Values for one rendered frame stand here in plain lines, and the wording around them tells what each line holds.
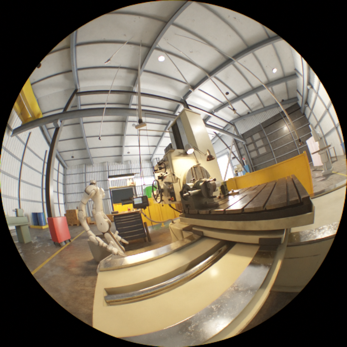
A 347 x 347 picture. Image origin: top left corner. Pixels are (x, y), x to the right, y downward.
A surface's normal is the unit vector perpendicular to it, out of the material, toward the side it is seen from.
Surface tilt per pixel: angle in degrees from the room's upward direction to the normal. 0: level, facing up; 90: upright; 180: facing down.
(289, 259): 90
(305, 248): 90
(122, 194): 90
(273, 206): 90
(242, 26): 169
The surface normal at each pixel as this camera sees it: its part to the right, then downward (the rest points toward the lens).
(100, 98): 0.29, 0.89
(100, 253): 0.47, -0.27
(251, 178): -0.86, 0.08
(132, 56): 0.11, 0.99
